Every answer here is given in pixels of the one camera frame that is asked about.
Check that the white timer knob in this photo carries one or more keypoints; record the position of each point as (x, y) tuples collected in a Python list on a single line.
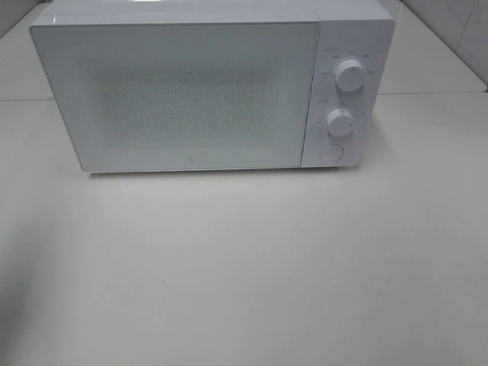
[(339, 122)]

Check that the white microwave oven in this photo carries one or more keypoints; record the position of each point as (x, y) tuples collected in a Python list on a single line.
[(362, 29)]

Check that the upper white power knob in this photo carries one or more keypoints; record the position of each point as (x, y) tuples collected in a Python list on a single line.
[(349, 74)]

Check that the round white door button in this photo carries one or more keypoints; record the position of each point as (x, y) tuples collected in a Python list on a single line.
[(332, 154)]

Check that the white microwave door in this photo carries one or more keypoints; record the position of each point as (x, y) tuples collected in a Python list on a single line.
[(142, 98)]

